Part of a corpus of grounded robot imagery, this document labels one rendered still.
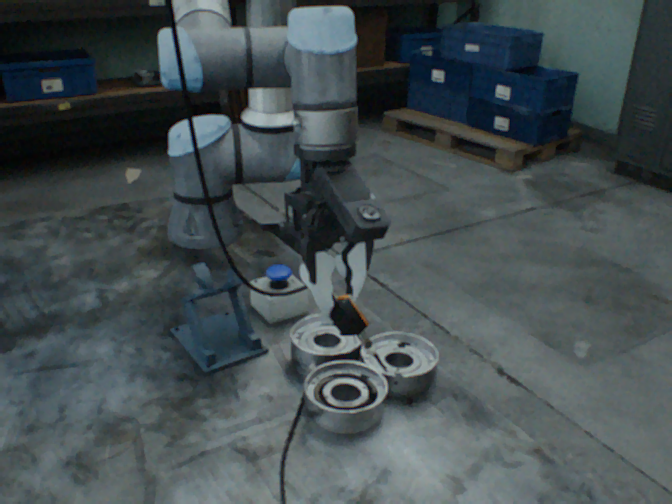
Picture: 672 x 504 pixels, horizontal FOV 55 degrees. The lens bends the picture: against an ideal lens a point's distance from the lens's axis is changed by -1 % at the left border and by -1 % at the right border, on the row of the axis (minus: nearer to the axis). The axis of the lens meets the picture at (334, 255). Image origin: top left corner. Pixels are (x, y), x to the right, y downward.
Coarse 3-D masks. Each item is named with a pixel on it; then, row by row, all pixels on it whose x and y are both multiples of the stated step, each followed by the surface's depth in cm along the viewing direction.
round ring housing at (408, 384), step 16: (384, 336) 93; (400, 336) 94; (416, 336) 93; (368, 352) 91; (384, 352) 91; (400, 352) 91; (432, 352) 91; (400, 368) 88; (416, 368) 88; (432, 368) 86; (400, 384) 85; (416, 384) 85
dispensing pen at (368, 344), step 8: (336, 296) 82; (336, 304) 81; (344, 304) 81; (352, 304) 81; (336, 312) 82; (344, 312) 81; (352, 312) 81; (336, 320) 83; (344, 320) 82; (352, 320) 81; (360, 320) 82; (344, 328) 83; (352, 328) 82; (360, 328) 81; (360, 336) 83; (368, 344) 84; (376, 352) 85; (376, 360) 85; (384, 368) 85
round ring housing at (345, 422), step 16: (320, 368) 86; (336, 368) 87; (352, 368) 87; (368, 368) 86; (336, 384) 84; (352, 384) 85; (384, 384) 83; (336, 400) 81; (352, 400) 86; (384, 400) 81; (320, 416) 79; (336, 416) 78; (352, 416) 78; (368, 416) 79; (336, 432) 80; (352, 432) 80
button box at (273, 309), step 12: (264, 288) 103; (276, 288) 103; (288, 288) 104; (252, 300) 106; (264, 300) 102; (276, 300) 101; (288, 300) 102; (300, 300) 104; (264, 312) 103; (276, 312) 102; (288, 312) 103; (300, 312) 105
